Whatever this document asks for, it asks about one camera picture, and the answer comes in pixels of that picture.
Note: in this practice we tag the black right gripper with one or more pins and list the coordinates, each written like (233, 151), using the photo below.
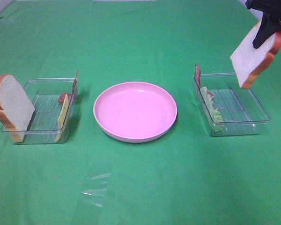
(272, 12)

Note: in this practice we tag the toast bread slice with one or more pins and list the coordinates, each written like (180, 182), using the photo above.
(16, 109)
(249, 62)

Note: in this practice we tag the green lettuce leaf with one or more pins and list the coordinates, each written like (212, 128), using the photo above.
(211, 115)

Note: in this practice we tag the yellow cheese slice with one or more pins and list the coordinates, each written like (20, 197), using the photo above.
(65, 104)

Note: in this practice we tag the clear right plastic container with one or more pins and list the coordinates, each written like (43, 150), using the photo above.
(242, 112)

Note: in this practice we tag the clear plastic container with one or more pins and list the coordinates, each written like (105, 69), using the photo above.
(44, 94)
(242, 112)

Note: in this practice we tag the pink round plate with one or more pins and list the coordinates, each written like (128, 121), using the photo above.
(135, 112)

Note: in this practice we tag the green tablecloth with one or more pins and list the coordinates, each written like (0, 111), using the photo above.
(186, 177)

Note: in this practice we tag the clear left plastic container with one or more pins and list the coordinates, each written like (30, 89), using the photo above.
(44, 94)

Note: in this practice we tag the clear tape patch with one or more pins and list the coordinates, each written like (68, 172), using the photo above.
(95, 186)

